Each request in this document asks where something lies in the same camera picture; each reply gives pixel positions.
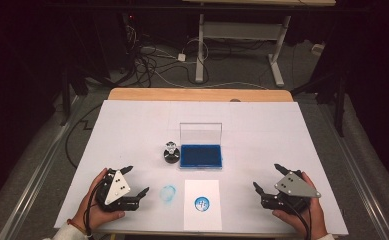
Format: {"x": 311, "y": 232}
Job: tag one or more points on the person's right hand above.
{"x": 317, "y": 220}

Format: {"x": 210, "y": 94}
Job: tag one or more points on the black metal stand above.
{"x": 339, "y": 106}
{"x": 65, "y": 100}

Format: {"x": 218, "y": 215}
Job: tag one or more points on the white power strip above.
{"x": 317, "y": 49}

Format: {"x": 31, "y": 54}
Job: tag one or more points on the blue ink smudge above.
{"x": 167, "y": 193}

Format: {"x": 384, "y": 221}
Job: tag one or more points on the small white power adapter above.
{"x": 181, "y": 57}

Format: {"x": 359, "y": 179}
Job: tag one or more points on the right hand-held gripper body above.
{"x": 295, "y": 186}

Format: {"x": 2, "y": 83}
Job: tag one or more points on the metal floor rail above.
{"x": 358, "y": 173}
{"x": 38, "y": 173}

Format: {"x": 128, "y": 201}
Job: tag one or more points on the wooden table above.
{"x": 198, "y": 94}

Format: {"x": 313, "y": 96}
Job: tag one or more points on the person's left hand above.
{"x": 90, "y": 211}

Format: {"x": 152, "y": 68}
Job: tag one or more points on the blue ink pad clear case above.
{"x": 200, "y": 156}

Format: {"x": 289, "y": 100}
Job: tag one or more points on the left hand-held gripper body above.
{"x": 117, "y": 190}

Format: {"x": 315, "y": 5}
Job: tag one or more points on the white paper sheet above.
{"x": 202, "y": 190}

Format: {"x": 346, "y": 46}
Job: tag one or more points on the white metal desk frame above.
{"x": 242, "y": 30}

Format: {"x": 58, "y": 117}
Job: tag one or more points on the white table cover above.
{"x": 248, "y": 133}

